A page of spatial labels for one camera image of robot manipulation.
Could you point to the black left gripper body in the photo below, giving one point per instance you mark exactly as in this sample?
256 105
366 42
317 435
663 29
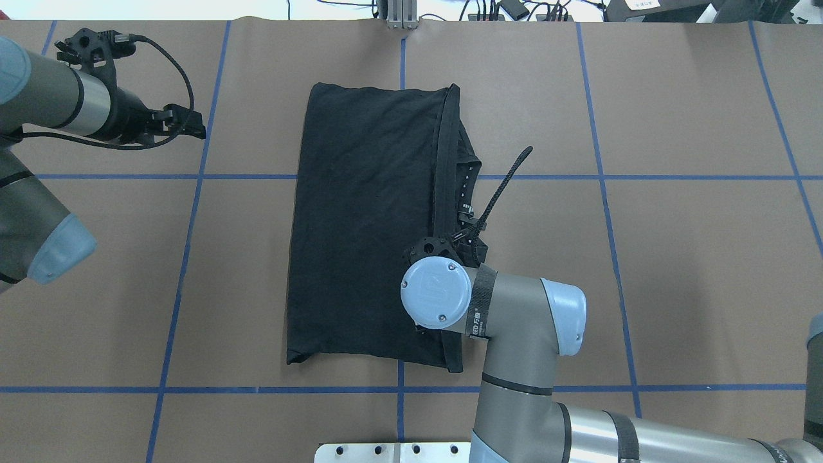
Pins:
132 116

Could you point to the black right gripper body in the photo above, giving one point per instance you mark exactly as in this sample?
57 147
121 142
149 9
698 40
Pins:
464 226

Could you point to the black graphic t-shirt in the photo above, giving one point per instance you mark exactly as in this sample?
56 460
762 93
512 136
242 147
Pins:
378 170

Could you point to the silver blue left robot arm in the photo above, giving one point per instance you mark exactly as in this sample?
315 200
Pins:
73 97

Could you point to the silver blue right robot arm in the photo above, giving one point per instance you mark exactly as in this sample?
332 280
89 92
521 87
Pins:
527 324

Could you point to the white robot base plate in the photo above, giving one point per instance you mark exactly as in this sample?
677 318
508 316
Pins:
394 452

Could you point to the grey aluminium frame post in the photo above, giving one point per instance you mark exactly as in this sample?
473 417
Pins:
399 14

